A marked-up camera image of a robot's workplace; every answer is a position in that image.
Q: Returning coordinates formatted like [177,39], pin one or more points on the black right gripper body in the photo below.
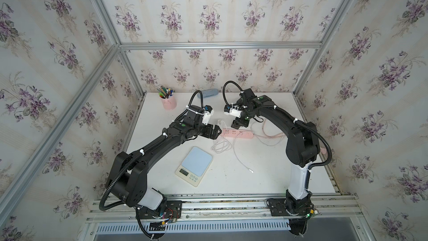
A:
[243,120]

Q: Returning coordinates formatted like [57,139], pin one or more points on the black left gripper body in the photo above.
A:
[205,131]

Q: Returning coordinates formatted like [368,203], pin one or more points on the pink power strip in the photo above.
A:
[237,133]

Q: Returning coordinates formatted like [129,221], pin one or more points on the blue cream kitchen scale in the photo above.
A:
[193,168]

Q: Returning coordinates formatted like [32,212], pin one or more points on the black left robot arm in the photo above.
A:
[127,182]

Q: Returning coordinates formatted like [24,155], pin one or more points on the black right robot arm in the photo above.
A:
[305,148]

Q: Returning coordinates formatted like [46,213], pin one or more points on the blue fabric glasses case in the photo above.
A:
[209,93]

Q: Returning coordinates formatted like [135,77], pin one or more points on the pink metal pen bucket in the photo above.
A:
[169,103]

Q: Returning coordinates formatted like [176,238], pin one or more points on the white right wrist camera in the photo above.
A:
[232,111]

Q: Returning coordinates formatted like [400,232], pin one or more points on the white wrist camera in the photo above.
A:
[208,112]
[232,111]

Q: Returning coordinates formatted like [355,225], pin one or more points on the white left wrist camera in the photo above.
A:
[208,112]

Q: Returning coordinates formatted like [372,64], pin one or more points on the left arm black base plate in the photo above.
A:
[169,210]

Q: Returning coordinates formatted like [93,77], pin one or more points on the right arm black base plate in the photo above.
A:
[284,207]

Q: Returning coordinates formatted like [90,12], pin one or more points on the aluminium mounting rail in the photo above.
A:
[230,207]

